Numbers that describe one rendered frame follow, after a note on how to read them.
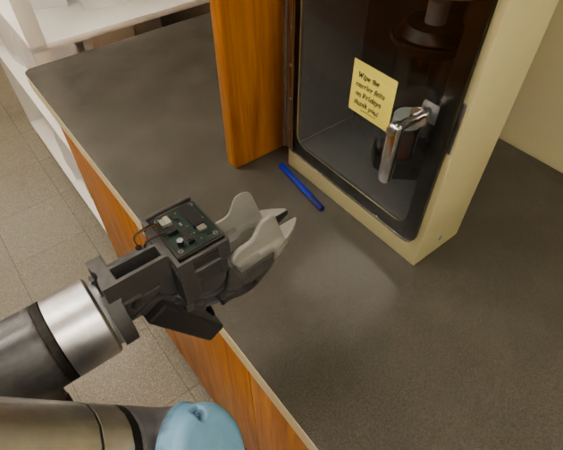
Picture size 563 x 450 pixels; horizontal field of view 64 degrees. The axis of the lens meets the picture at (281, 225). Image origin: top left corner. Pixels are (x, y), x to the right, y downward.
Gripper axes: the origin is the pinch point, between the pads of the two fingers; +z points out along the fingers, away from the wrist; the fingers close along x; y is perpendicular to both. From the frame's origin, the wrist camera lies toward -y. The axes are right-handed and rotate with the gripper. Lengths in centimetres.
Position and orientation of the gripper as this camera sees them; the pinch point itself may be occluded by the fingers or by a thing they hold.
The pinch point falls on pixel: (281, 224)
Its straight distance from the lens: 50.5
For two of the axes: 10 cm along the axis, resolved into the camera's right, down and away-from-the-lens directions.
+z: 7.9, -4.6, 4.1
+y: 0.0, -6.7, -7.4
